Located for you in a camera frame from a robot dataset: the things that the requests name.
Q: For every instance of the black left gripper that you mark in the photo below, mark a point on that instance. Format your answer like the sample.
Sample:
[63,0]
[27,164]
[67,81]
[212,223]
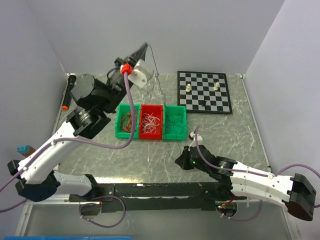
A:
[139,54]

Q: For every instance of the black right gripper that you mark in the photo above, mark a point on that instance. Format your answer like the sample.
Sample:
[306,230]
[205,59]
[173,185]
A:
[182,161]

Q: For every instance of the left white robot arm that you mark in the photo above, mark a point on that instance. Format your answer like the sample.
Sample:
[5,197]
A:
[35,177]

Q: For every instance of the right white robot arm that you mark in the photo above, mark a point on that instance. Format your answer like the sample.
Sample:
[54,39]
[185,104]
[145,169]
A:
[295,193]

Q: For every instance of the right green plastic bin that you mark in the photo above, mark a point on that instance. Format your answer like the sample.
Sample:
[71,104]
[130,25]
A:
[174,123]

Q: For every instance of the green plastic bin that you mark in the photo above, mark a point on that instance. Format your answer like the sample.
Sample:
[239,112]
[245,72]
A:
[174,123]
[123,124]

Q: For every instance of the red plastic bin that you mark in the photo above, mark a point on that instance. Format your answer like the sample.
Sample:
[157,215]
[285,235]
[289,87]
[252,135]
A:
[151,122]

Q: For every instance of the left cream chess piece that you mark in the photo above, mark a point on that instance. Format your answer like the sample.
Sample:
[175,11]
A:
[188,88]

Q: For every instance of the cream chess piece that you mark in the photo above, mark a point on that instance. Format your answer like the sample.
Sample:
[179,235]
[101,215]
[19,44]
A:
[216,86]
[188,88]

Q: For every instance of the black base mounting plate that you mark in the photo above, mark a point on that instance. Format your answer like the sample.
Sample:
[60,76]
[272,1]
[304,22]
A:
[160,196]

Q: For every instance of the left green plastic bin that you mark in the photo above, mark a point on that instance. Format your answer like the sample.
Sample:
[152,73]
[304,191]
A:
[123,124]

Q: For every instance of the black and white chessboard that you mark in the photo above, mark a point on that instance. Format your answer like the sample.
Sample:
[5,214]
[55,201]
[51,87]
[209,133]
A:
[202,88]

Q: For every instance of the black marker orange cap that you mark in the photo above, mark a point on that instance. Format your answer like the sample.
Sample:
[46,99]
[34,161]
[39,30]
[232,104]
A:
[67,96]

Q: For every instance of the right cream chess piece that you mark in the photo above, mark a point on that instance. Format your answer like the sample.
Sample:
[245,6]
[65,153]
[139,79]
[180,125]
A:
[216,86]

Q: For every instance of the blue and orange toy block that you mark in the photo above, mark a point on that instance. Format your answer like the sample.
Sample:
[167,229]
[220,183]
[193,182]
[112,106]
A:
[25,150]

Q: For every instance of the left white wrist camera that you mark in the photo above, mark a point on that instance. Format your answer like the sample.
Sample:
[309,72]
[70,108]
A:
[140,74]

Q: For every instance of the aluminium frame rail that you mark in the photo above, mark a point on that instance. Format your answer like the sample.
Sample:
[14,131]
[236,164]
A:
[58,217]

